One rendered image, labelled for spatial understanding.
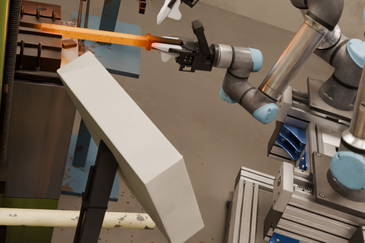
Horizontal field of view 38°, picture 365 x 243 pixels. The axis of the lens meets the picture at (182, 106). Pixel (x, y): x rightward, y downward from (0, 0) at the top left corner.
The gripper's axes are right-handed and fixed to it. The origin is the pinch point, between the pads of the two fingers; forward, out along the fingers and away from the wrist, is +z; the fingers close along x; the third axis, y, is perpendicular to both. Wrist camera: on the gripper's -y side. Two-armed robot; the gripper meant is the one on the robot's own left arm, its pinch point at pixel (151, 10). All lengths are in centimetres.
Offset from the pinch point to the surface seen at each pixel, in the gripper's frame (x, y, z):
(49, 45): -7.1, -18.8, 22.9
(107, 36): -0.7, -5.3, 14.0
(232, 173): 52, 120, 64
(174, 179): -72, -8, -1
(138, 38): 0.1, 3.0, 9.4
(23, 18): 5.7, -25.8, 26.3
